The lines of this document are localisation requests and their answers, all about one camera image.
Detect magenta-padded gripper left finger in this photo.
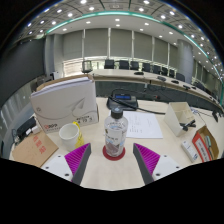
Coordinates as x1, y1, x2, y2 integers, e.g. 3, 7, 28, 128
40, 142, 92, 186

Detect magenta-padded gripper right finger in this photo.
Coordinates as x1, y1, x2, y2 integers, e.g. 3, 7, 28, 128
132, 142, 183, 186

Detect clear plastic water bottle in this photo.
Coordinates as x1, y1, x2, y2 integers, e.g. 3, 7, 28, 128
103, 106, 129, 158

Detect white paper cup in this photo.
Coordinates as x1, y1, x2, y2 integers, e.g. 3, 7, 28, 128
58, 121, 85, 153

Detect flat round red coaster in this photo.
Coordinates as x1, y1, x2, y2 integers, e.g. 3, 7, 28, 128
102, 144, 127, 162

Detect white printed paper sheet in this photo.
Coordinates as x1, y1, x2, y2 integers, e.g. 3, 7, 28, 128
122, 110, 164, 139

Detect small flat white box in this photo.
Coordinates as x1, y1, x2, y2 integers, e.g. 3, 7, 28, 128
180, 139, 200, 163

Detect brown paper envelope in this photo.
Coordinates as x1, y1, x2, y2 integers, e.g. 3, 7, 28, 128
11, 130, 60, 168

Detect small white power block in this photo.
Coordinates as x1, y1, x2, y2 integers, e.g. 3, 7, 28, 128
31, 124, 43, 135

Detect open white cardboard box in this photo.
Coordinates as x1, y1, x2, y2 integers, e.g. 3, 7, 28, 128
163, 101, 198, 138

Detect white copy paper carton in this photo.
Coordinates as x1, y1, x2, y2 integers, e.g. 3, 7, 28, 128
29, 73, 100, 134

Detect open brown cardboard box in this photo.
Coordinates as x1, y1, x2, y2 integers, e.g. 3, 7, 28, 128
191, 124, 221, 163

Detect black power adapter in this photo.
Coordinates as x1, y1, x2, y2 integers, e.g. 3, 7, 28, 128
15, 115, 38, 137

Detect black desk microphone console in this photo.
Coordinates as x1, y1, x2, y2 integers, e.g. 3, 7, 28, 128
106, 93, 139, 111

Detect long curved conference desk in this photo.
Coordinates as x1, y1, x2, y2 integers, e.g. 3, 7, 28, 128
89, 68, 224, 113

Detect row of black chairs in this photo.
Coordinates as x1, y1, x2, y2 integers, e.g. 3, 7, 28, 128
81, 59, 208, 91

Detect recessed ceiling lights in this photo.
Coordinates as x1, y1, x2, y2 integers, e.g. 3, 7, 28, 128
23, 0, 224, 68

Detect black console cable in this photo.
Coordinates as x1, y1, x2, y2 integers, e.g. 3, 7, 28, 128
108, 96, 167, 116

